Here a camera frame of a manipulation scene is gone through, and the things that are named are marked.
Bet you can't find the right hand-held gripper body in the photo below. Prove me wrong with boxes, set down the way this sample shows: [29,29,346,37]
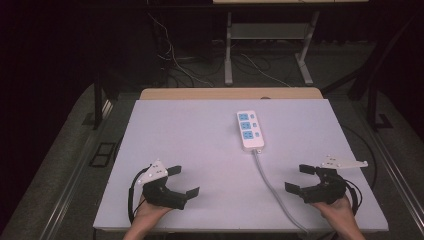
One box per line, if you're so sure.
[299,154,369,205]

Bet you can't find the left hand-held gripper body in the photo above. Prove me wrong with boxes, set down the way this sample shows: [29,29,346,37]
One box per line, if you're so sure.
[136,160,188,211]

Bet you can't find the person's left hand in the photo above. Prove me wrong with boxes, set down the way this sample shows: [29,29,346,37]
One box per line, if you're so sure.
[133,195,174,231]

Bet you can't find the person's right hand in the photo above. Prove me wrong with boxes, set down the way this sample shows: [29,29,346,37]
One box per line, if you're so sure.
[311,195,356,229]

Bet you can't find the white power strip blue sockets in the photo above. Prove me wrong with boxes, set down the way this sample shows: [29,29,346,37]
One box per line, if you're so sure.
[236,110,266,153]

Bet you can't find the black metal stand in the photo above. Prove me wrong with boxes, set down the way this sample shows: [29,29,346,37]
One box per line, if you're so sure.
[81,71,116,131]
[321,13,424,132]

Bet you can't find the grey power strip cable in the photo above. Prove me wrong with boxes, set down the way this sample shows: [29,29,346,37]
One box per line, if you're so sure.
[252,149,312,235]

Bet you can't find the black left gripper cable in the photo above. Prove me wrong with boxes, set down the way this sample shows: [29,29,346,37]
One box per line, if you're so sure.
[127,166,152,225]

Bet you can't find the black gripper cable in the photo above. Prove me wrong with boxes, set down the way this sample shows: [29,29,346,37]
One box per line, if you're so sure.
[127,166,152,225]
[342,125,378,216]

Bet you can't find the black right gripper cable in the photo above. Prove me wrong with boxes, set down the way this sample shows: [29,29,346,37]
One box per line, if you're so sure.
[342,125,378,216]

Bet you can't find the black floor frame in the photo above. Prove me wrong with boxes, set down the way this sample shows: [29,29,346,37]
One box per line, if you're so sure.
[88,142,117,168]

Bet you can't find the aluminium floor rail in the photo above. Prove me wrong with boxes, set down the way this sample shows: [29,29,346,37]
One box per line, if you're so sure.
[39,99,115,240]
[353,99,424,229]

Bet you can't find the white floor cable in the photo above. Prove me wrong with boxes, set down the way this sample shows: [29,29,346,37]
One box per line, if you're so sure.
[148,12,215,88]
[239,53,292,88]

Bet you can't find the grey metal table frame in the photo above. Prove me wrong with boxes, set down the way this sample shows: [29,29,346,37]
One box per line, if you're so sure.
[224,10,321,87]

